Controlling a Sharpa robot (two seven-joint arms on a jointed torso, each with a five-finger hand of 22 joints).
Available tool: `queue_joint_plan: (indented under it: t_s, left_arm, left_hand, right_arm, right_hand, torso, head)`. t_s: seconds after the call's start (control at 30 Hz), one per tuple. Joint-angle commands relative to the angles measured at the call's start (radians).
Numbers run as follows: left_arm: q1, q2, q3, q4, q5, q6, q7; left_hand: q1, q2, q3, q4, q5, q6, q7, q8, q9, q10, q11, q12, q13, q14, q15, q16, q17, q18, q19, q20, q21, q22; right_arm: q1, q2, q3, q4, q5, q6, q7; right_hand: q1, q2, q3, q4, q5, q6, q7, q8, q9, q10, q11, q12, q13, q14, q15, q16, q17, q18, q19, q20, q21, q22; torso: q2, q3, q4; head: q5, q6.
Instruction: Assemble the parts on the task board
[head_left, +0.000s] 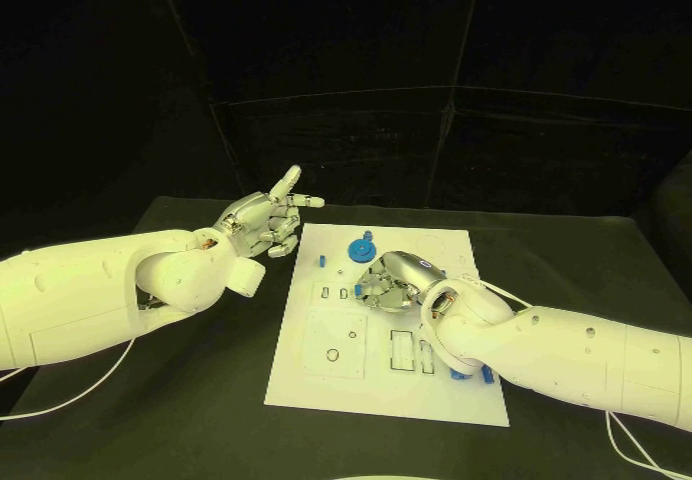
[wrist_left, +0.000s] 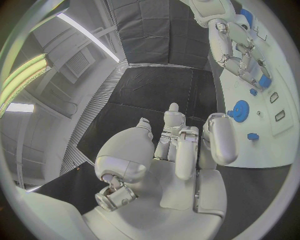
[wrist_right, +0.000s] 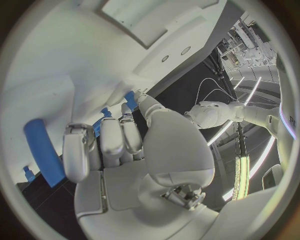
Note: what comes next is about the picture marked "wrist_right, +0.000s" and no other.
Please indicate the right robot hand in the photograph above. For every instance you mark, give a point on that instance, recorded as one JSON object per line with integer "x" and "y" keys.
{"x": 164, "y": 168}

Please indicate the blue plug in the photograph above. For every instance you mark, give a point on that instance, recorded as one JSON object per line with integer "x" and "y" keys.
{"x": 130, "y": 99}

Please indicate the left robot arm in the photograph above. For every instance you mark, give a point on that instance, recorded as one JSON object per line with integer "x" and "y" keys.
{"x": 253, "y": 114}

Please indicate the white task board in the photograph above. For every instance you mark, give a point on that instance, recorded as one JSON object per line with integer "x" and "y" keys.
{"x": 82, "y": 56}

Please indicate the glowing light bar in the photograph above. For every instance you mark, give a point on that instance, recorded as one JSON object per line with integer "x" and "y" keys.
{"x": 241, "y": 178}

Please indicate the blue gear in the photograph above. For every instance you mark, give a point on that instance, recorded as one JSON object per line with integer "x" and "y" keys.
{"x": 97, "y": 127}

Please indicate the small blue peg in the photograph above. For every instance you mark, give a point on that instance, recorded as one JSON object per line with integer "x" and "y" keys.
{"x": 30, "y": 176}
{"x": 106, "y": 112}

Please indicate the blue long peg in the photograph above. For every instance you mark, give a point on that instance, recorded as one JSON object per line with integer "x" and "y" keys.
{"x": 42, "y": 150}

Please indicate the workshop desk with equipment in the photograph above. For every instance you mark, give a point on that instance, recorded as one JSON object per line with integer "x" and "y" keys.
{"x": 250, "y": 56}

